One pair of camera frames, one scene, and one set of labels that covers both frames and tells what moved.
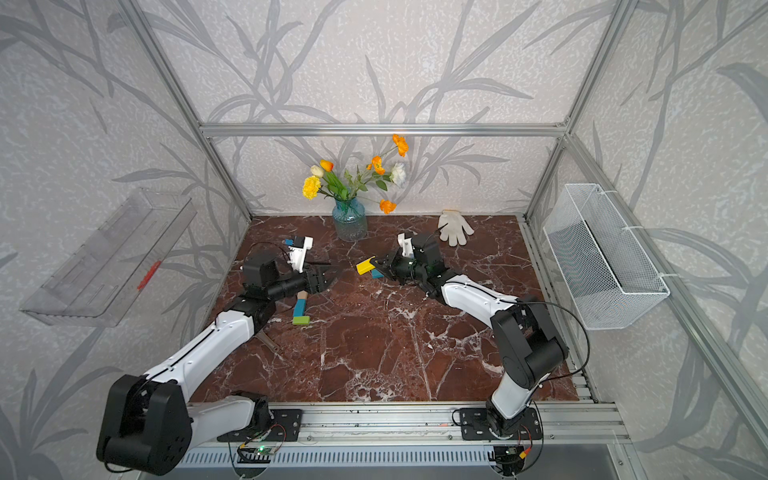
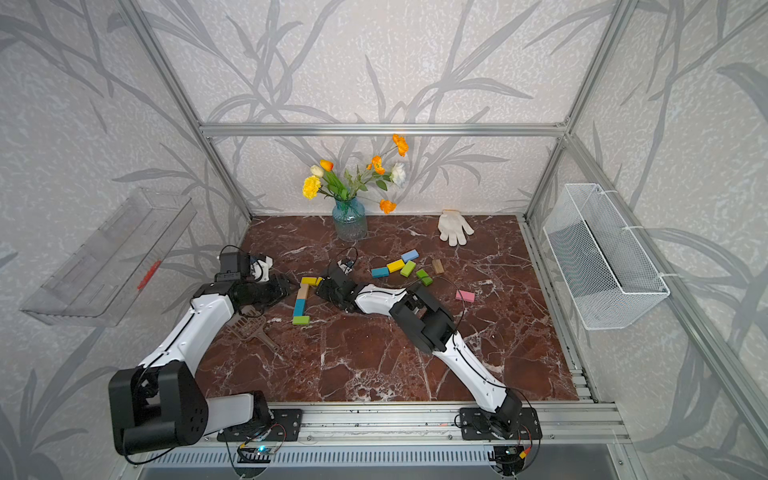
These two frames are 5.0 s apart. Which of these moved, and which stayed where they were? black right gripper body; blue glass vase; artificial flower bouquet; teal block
Moved: black right gripper body
Stayed: blue glass vase; artificial flower bouquet; teal block
